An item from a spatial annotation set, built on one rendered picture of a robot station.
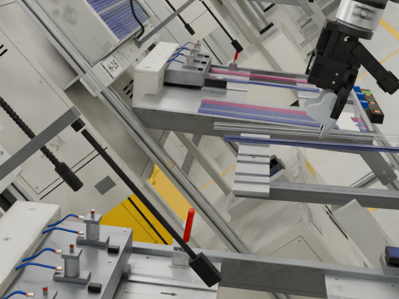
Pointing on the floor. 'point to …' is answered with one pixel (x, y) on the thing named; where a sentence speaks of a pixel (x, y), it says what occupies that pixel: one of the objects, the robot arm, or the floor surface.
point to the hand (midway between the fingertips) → (326, 131)
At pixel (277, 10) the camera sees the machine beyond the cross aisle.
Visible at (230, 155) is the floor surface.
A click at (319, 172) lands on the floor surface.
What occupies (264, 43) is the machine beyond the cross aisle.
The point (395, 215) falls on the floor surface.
